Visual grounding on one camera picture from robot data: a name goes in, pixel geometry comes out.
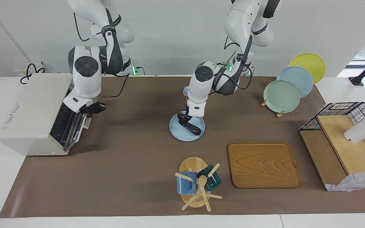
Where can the white cup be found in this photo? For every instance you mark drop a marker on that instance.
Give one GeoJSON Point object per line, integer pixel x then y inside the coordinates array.
{"type": "Point", "coordinates": [361, 130]}

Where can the yellow plate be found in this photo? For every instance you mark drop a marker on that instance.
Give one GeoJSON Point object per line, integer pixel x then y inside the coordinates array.
{"type": "Point", "coordinates": [312, 63]}

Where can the small light blue plate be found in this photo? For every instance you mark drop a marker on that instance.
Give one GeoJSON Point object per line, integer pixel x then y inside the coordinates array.
{"type": "Point", "coordinates": [182, 133]}

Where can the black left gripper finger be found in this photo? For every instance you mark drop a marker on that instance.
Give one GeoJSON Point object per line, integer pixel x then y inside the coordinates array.
{"type": "Point", "coordinates": [182, 117]}
{"type": "Point", "coordinates": [188, 123]}

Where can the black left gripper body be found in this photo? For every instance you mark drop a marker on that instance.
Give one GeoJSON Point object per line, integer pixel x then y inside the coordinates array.
{"type": "Point", "coordinates": [189, 118]}

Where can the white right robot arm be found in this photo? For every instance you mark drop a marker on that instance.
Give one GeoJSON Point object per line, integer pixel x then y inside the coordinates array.
{"type": "Point", "coordinates": [86, 82]}

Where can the toaster oven glass door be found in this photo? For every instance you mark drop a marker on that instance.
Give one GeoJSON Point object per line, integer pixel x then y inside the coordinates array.
{"type": "Point", "coordinates": [81, 123]}

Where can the wooden plate rack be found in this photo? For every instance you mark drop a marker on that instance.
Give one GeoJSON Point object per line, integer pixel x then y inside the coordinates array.
{"type": "Point", "coordinates": [279, 114]}

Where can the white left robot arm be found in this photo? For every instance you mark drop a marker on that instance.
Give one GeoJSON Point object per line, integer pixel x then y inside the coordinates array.
{"type": "Point", "coordinates": [201, 82]}

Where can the wooden mug tree stand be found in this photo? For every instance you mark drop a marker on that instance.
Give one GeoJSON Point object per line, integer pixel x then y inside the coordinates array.
{"type": "Point", "coordinates": [198, 202]}

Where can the white marbled cloth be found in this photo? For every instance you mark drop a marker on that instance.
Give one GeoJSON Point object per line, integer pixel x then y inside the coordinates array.
{"type": "Point", "coordinates": [350, 182]}

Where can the brown table mat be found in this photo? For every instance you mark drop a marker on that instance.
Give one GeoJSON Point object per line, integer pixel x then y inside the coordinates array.
{"type": "Point", "coordinates": [122, 177]}

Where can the blue mug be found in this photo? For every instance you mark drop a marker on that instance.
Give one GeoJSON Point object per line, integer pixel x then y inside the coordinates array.
{"type": "Point", "coordinates": [184, 186]}

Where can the white wall power outlet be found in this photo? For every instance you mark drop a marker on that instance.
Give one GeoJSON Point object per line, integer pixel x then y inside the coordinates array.
{"type": "Point", "coordinates": [19, 72]}

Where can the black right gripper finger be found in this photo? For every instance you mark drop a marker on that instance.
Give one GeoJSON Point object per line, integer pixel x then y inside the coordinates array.
{"type": "Point", "coordinates": [90, 115]}

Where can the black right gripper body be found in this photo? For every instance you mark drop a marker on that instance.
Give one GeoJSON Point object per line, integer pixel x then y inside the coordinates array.
{"type": "Point", "coordinates": [93, 108]}

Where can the wooden serving tray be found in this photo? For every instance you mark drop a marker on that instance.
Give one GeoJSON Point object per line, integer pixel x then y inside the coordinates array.
{"type": "Point", "coordinates": [263, 166]}

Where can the dark purple eggplant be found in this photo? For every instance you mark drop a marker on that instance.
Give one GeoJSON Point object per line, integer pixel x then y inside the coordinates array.
{"type": "Point", "coordinates": [194, 129]}

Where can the large light blue plate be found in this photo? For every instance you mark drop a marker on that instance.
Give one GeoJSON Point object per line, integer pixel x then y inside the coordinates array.
{"type": "Point", "coordinates": [303, 79]}

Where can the pale green plate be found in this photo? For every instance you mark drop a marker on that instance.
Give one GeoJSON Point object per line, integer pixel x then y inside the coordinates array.
{"type": "Point", "coordinates": [280, 96]}

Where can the dark green mug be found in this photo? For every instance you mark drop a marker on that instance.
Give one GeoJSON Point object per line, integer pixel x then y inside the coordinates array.
{"type": "Point", "coordinates": [213, 180]}

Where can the white toaster oven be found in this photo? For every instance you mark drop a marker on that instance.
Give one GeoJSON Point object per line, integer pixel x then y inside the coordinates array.
{"type": "Point", "coordinates": [27, 110]}

